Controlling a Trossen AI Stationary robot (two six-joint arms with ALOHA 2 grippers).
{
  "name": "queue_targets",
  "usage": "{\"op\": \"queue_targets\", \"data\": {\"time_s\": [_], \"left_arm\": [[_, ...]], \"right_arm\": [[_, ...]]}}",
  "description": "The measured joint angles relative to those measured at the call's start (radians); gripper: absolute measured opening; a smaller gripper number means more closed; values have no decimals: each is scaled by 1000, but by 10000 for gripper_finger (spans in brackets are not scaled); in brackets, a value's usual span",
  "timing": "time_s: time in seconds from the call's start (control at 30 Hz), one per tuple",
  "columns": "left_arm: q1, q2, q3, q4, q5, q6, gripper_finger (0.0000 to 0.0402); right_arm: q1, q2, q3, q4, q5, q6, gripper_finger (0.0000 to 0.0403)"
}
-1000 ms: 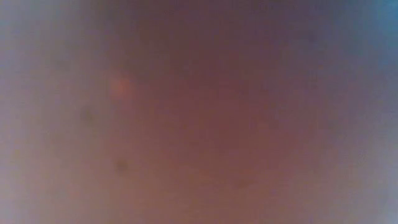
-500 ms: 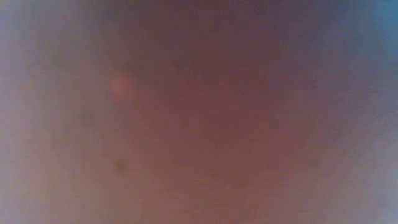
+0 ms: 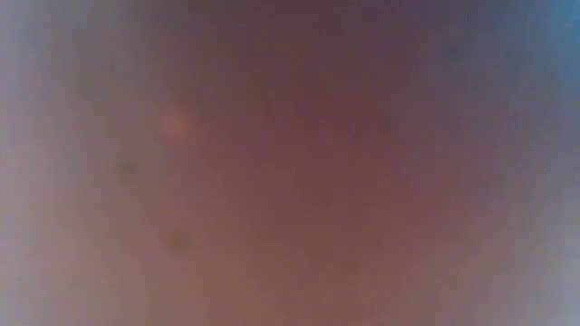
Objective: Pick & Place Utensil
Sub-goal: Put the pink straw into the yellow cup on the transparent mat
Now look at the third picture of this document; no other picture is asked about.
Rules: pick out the pink translucent plastic plate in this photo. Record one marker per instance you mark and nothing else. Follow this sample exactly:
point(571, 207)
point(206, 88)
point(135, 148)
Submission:
point(290, 181)

